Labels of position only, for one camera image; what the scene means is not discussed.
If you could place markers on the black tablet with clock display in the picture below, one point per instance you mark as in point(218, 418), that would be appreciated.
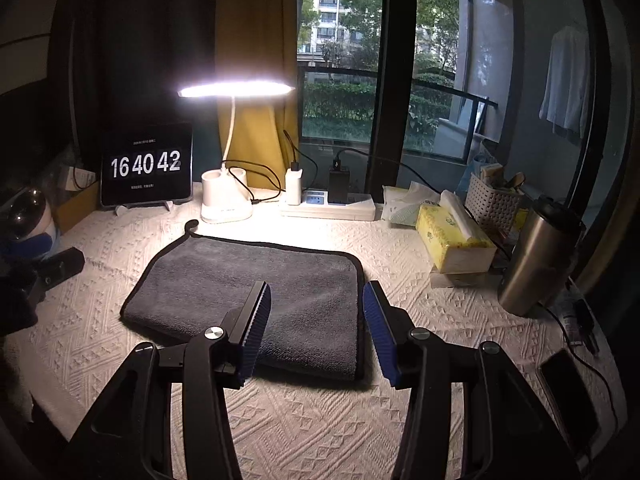
point(145, 165)

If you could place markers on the white hanging garment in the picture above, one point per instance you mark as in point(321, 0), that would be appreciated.
point(565, 85)

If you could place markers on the dark window frame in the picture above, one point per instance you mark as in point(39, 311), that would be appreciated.
point(392, 60)

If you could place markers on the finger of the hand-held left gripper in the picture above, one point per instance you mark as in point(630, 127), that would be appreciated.
point(62, 265)

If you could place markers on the stainless steel tumbler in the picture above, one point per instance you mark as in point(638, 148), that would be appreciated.
point(530, 265)

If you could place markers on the white textured tablecloth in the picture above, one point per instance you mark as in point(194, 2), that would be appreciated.
point(325, 425)

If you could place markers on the white round security camera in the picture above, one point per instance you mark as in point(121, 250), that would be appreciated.
point(25, 215)

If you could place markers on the dark curtain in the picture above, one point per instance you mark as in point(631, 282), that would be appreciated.
point(150, 35)

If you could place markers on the yellow tissue box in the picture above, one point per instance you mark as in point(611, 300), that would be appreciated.
point(440, 240)

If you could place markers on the white tablet stand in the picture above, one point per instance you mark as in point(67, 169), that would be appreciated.
point(122, 207)

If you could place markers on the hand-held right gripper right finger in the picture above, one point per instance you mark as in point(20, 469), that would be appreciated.
point(380, 332)

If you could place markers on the cardboard box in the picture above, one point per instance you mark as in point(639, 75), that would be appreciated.
point(75, 208)

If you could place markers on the yellow curtain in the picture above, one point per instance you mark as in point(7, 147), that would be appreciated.
point(255, 35)

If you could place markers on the white plastic basket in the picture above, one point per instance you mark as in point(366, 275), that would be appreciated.
point(490, 206)

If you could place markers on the white charger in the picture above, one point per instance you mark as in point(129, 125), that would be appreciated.
point(293, 187)

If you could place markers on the soft tissue pack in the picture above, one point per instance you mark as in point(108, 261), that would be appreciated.
point(400, 210)

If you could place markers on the white desk lamp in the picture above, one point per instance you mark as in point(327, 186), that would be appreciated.
point(225, 210)

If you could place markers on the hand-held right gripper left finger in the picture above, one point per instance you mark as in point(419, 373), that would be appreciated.
point(255, 332)

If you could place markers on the black charger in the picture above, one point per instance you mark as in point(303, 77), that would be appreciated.
point(339, 185)

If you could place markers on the black smartphone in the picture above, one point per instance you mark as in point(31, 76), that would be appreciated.
point(570, 400)

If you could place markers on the white power strip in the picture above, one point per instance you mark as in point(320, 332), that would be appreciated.
point(325, 211)

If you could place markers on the grey towel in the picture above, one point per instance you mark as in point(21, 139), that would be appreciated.
point(225, 285)

